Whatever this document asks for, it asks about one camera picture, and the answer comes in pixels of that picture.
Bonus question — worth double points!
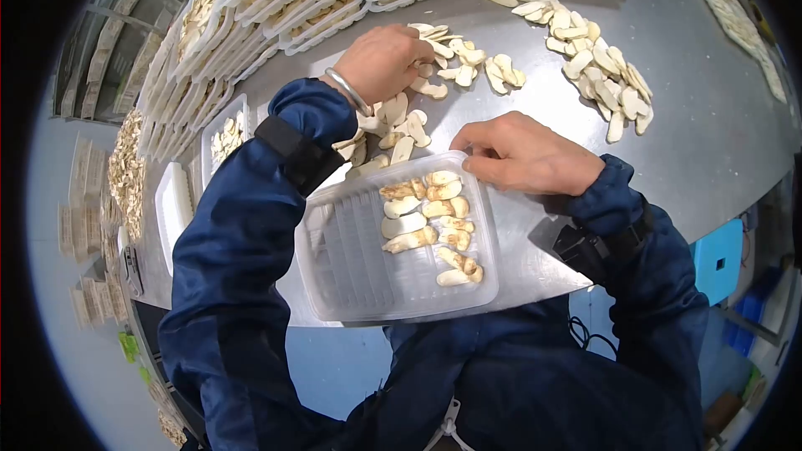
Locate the heap of dried mushroom pieces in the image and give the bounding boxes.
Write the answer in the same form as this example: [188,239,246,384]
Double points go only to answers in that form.
[107,108,149,240]

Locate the long heap of mushroom slices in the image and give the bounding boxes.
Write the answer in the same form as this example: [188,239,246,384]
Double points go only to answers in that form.
[479,0,655,145]

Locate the person's right index finger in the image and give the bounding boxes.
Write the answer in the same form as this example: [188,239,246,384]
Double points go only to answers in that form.
[449,114,508,152]

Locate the person's right thumb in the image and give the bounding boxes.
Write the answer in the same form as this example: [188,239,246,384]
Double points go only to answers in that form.
[462,155,527,185]

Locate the clear plastic tray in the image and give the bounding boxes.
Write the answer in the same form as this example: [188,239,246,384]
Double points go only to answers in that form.
[293,149,500,324]

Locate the person's right hand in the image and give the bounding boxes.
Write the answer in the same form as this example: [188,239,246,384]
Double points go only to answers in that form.
[449,111,606,197]

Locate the blue plastic stool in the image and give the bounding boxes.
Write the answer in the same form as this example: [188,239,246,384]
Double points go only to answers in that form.
[689,218,746,308]

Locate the half-filled white tray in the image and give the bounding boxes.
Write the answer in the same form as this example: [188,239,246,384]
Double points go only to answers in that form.
[200,93,249,193]

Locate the empty white tray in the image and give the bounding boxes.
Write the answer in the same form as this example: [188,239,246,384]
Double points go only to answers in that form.
[153,162,196,278]

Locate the metal rack with trays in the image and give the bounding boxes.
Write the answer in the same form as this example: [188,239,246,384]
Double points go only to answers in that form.
[52,0,189,124]

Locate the person's left fingers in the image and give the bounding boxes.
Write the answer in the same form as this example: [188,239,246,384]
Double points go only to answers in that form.
[404,33,437,85]

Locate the black wrist band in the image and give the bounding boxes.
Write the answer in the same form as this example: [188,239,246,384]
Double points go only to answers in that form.
[254,114,347,199]
[551,199,654,283]

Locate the person's left hand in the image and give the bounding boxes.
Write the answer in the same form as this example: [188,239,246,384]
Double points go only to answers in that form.
[325,24,437,117]

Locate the pile of loose mushroom slices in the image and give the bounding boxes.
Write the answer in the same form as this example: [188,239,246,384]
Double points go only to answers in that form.
[331,22,528,180]

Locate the arranged browned mushroom slices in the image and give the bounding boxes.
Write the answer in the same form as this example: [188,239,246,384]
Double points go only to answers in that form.
[378,169,485,288]

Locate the person's body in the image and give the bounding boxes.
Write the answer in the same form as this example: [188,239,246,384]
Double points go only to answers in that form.
[157,263,712,451]

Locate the blue plastic crate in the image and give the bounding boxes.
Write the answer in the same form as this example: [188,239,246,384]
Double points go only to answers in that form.
[722,268,785,359]

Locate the black and silver device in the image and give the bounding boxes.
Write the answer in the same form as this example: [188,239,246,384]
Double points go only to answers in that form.
[121,244,145,299]

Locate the thin row of mushroom slices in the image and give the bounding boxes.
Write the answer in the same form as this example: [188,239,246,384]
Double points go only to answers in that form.
[667,0,788,105]

